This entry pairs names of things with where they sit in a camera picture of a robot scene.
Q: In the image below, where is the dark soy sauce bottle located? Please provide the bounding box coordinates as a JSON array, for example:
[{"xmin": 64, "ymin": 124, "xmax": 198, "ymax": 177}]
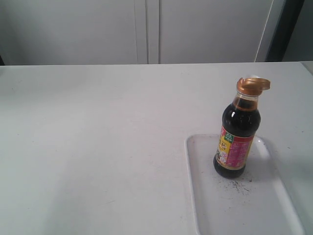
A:
[{"xmin": 213, "ymin": 76, "xmax": 270, "ymax": 179}]

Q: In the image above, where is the white plastic tray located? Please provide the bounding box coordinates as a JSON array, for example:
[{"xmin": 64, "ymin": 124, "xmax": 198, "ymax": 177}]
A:
[{"xmin": 185, "ymin": 134, "xmax": 305, "ymax": 235}]

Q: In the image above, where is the white cabinet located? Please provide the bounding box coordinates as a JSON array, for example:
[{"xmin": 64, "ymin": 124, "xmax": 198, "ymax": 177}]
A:
[{"xmin": 0, "ymin": 0, "xmax": 285, "ymax": 65}]

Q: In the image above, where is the dark vertical post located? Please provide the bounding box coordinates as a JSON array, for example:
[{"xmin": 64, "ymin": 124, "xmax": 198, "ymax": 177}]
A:
[{"xmin": 265, "ymin": 0, "xmax": 305, "ymax": 62}]

